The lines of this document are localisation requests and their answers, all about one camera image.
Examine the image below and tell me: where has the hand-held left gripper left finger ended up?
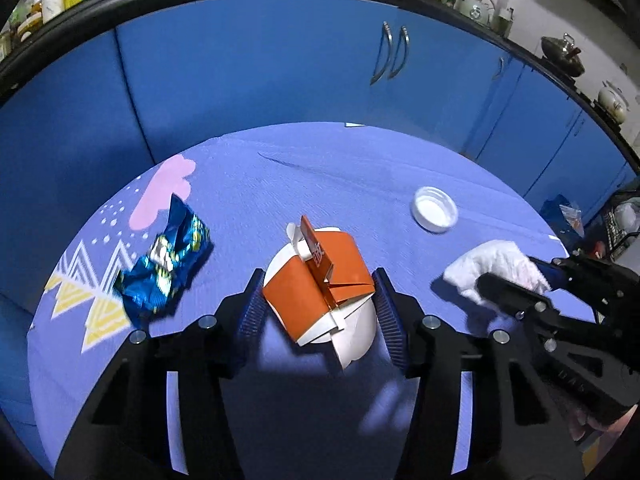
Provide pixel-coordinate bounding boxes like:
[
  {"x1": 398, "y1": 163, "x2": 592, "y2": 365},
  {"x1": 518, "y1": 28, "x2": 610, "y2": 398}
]
[{"x1": 52, "y1": 267, "x2": 266, "y2": 480}]

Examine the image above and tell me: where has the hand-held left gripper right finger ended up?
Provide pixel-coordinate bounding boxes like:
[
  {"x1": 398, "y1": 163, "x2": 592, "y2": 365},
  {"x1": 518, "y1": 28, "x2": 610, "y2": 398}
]
[{"x1": 372, "y1": 267, "x2": 586, "y2": 480}]

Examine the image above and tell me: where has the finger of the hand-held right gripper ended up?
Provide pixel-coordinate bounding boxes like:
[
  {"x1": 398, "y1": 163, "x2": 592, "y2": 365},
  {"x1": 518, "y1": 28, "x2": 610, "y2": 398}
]
[
  {"x1": 476, "y1": 271, "x2": 552, "y2": 320},
  {"x1": 529, "y1": 254, "x2": 640, "y2": 311}
]

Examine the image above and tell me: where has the white tissue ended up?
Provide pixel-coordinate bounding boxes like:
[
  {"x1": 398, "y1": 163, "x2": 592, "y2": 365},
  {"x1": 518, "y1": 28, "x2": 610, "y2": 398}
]
[{"x1": 442, "y1": 240, "x2": 553, "y2": 306}]

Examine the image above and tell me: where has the orange and white carton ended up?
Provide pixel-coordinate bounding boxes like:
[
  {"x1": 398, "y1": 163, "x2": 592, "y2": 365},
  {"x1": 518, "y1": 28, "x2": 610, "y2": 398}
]
[{"x1": 262, "y1": 215, "x2": 377, "y2": 371}]

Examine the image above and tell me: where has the person's right hand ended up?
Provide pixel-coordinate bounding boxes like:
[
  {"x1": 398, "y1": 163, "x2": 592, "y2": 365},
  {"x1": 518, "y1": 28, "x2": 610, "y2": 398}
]
[{"x1": 569, "y1": 401, "x2": 630, "y2": 454}]

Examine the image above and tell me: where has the blue foil snack wrapper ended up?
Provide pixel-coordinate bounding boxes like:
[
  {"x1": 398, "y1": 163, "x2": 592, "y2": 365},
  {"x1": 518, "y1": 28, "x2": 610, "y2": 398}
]
[{"x1": 112, "y1": 192, "x2": 213, "y2": 328}]

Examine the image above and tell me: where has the white round lid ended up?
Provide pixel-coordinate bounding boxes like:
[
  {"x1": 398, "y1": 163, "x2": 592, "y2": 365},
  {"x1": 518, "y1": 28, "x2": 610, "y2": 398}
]
[{"x1": 411, "y1": 186, "x2": 459, "y2": 234}]

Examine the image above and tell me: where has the blue printed tablecloth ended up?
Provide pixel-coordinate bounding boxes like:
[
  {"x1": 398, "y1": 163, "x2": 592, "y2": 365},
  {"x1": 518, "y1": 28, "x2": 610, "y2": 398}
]
[{"x1": 27, "y1": 121, "x2": 601, "y2": 480}]

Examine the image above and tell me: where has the white ceramic pot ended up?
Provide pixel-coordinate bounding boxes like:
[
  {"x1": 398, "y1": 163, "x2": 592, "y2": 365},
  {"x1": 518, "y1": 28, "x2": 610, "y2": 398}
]
[{"x1": 597, "y1": 85, "x2": 632, "y2": 123}]

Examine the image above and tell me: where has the dark wok with lid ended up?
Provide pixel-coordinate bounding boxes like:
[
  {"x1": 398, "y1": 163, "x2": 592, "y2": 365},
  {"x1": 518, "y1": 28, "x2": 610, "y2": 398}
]
[{"x1": 541, "y1": 32, "x2": 586, "y2": 78}]

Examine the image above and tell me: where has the blue kitchen cabinet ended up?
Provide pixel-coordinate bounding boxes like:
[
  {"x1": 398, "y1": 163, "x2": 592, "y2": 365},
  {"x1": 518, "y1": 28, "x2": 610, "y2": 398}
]
[{"x1": 0, "y1": 0, "x2": 640, "y2": 301}]

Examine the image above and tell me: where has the glass oil bottle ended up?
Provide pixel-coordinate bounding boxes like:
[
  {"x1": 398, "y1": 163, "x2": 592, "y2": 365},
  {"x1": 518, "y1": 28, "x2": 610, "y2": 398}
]
[{"x1": 495, "y1": 7, "x2": 516, "y2": 38}]

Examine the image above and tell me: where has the pale green kettle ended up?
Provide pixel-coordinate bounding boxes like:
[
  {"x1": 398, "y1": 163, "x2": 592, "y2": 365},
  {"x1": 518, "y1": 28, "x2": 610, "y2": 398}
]
[{"x1": 457, "y1": 0, "x2": 496, "y2": 23}]

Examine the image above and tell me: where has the cluster of condiment jars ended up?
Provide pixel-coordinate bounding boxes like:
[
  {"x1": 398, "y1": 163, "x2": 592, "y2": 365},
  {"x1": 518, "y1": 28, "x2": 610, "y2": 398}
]
[{"x1": 0, "y1": 0, "x2": 43, "y2": 61}]

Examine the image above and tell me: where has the black wire rack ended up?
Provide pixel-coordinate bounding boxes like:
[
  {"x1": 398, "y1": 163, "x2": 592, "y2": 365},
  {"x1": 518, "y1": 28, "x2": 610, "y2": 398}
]
[{"x1": 597, "y1": 190, "x2": 640, "y2": 261}]

